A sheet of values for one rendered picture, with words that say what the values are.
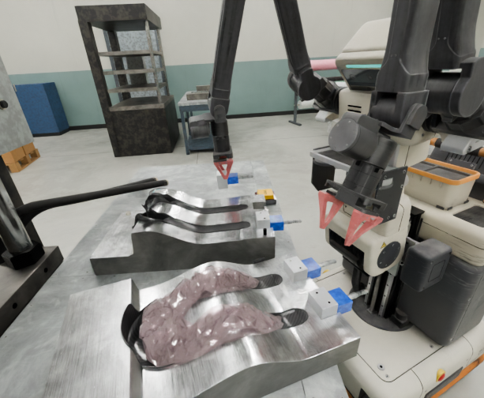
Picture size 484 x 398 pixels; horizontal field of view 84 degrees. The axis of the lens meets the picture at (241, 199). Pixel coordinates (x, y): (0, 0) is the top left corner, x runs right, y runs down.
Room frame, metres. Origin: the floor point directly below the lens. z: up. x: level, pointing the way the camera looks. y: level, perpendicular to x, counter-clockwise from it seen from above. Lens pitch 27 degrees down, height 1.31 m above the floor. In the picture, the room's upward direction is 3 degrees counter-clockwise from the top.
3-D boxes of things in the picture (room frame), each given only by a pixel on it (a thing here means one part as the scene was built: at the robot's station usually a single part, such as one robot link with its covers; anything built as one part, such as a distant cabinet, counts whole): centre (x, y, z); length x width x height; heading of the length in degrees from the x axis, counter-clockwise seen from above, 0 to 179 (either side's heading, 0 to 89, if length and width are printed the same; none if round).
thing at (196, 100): (5.21, 0.59, 0.46); 1.90 x 0.70 x 0.92; 5
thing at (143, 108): (5.15, 1.64, 1.03); 1.54 x 0.94 x 2.06; 5
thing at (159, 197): (0.71, 0.15, 0.92); 0.35 x 0.16 x 0.09; 91
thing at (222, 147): (0.92, 0.06, 1.05); 0.10 x 0.07 x 0.07; 2
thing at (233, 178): (0.92, 0.02, 0.93); 0.13 x 0.05 x 0.05; 92
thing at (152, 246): (0.72, 0.17, 0.87); 0.50 x 0.26 x 0.14; 91
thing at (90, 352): (0.36, 0.08, 0.86); 0.50 x 0.26 x 0.11; 108
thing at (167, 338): (0.37, 0.08, 0.90); 0.26 x 0.18 x 0.08; 108
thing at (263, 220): (0.66, -0.10, 0.89); 0.13 x 0.05 x 0.05; 91
